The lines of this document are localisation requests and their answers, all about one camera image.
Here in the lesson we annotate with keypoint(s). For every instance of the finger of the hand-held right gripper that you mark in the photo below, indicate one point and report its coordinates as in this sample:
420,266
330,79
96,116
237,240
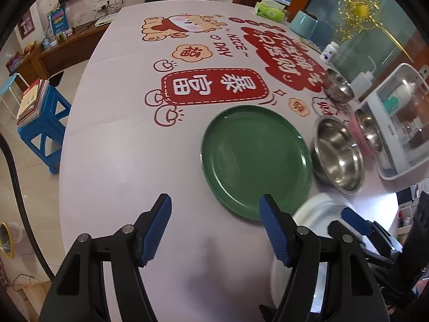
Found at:
357,219

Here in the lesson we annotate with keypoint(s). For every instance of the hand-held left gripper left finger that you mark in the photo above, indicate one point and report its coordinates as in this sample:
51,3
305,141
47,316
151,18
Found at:
156,231

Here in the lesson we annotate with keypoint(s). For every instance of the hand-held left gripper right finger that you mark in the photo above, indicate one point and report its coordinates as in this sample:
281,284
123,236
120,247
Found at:
274,231

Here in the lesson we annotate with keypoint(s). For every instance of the white plate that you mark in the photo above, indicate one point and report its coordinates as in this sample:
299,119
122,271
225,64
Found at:
315,208

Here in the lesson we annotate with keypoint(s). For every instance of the large steel bowl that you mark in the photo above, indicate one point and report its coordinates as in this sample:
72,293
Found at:
338,161

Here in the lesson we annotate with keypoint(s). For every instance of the green plate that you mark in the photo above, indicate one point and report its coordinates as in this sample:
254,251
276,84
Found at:
254,161

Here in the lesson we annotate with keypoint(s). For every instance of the pink steel bowl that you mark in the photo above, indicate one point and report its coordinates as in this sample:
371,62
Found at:
368,130

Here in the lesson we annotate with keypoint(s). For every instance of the white cabinet with clear lid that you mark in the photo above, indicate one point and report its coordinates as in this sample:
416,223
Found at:
385,171

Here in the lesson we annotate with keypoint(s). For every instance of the white bottle with teal label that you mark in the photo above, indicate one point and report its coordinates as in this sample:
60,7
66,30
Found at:
397,102

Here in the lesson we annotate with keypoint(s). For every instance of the white squeeze bottle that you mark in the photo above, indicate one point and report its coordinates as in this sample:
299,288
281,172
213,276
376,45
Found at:
360,85

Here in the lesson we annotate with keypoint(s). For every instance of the small steel bowl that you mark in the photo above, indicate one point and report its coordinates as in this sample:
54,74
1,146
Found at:
338,85

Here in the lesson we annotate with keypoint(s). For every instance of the blue plastic stool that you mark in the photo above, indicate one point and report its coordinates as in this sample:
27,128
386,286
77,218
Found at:
50,130

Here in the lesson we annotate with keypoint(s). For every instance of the yellow rimmed round basin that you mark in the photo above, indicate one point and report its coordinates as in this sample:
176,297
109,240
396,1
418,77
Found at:
6,239

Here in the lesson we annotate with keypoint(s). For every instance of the white pill bottle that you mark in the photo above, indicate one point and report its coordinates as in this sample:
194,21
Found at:
329,53

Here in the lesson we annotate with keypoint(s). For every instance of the stack of books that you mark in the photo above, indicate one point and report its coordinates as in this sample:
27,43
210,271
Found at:
32,100

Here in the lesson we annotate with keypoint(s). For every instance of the wooden side desk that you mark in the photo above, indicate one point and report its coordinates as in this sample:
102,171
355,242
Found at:
60,55

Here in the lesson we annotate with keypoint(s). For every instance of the teal kettle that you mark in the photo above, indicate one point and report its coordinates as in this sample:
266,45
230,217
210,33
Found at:
303,25

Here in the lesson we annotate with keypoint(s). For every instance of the white round stool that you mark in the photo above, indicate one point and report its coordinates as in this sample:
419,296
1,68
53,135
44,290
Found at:
8,85

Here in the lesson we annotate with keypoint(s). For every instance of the golden door ornament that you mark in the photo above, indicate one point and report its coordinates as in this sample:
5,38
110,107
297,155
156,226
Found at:
362,11

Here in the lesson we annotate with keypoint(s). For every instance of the red tin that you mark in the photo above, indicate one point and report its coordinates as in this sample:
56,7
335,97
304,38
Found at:
14,63

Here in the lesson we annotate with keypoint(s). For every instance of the green tissue pack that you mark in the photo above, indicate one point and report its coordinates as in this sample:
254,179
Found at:
269,10

